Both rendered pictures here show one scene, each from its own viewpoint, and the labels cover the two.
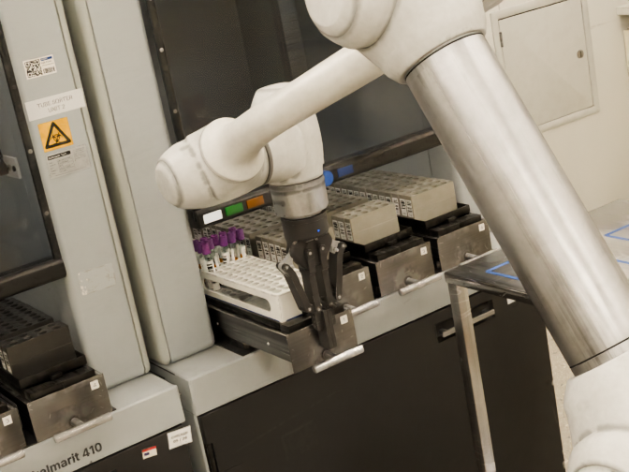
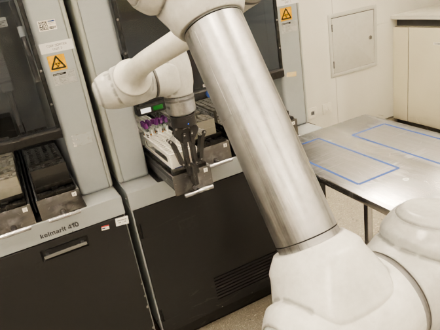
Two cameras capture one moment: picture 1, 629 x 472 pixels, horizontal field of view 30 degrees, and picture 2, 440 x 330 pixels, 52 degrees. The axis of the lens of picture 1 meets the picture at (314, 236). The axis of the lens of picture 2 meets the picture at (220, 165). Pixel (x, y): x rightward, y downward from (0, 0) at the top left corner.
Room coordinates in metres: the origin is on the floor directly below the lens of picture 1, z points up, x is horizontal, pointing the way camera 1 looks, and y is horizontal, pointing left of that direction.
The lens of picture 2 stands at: (0.56, -0.26, 1.36)
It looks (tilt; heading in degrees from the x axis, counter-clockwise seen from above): 23 degrees down; 8
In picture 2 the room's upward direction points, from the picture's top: 9 degrees counter-clockwise
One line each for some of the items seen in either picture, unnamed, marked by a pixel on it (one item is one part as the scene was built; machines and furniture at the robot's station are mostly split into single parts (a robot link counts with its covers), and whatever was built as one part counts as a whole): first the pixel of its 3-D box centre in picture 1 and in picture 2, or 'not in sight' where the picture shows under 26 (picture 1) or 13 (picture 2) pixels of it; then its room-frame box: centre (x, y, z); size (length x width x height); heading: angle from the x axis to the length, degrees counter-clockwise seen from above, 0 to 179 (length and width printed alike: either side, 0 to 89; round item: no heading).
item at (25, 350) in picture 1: (39, 351); (50, 174); (1.85, 0.49, 0.85); 0.12 x 0.02 x 0.06; 122
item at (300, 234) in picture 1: (308, 239); (184, 127); (1.85, 0.01, 0.96); 0.08 x 0.07 x 0.09; 121
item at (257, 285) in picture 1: (258, 287); (169, 148); (2.01, 0.12, 0.83); 0.30 x 0.10 x 0.06; 31
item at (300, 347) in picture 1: (227, 302); (160, 152); (2.13, 0.19, 0.78); 0.73 x 0.14 x 0.09; 31
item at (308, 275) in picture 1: (309, 280); (184, 148); (1.84, 0.02, 0.89); 0.04 x 0.01 x 0.11; 31
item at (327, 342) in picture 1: (323, 328); (192, 174); (1.84, 0.01, 0.80); 0.03 x 0.01 x 0.07; 31
